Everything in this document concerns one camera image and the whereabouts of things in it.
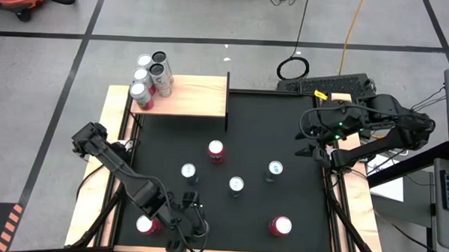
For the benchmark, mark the red Fanta can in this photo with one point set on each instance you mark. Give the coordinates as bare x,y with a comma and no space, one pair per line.
216,150

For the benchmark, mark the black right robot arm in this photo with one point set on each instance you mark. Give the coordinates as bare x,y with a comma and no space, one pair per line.
377,146

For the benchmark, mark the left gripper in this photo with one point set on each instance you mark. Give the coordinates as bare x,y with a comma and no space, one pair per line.
180,221

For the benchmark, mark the white paper sheet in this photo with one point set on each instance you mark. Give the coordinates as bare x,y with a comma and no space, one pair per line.
389,184

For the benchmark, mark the black desk beam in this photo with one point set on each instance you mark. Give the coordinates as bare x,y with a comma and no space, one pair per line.
406,166

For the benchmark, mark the white can red base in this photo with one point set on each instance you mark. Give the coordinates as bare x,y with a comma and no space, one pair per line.
144,59

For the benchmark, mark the black perforated metal box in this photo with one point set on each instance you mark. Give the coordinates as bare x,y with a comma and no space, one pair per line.
323,84

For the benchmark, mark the grey side desk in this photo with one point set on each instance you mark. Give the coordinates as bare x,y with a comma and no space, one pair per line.
412,207

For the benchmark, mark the white pink soda can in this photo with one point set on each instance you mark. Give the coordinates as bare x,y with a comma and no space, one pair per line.
140,74

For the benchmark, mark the red soda can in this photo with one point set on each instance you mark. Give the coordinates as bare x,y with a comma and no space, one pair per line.
280,225
145,224

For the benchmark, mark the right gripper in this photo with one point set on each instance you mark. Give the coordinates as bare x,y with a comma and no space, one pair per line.
333,122

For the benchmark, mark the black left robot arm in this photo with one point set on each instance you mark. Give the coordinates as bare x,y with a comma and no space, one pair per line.
114,163

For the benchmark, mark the wooden side board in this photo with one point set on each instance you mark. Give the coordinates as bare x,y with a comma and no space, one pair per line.
360,205
90,207

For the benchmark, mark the white Celsius can black lid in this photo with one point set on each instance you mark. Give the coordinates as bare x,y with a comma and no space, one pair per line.
205,227

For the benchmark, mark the silver blue Red Bull can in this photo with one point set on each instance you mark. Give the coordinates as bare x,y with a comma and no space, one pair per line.
189,172
274,169
236,185

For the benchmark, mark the wooden shelf board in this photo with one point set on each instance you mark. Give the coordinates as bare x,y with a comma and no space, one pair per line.
195,97

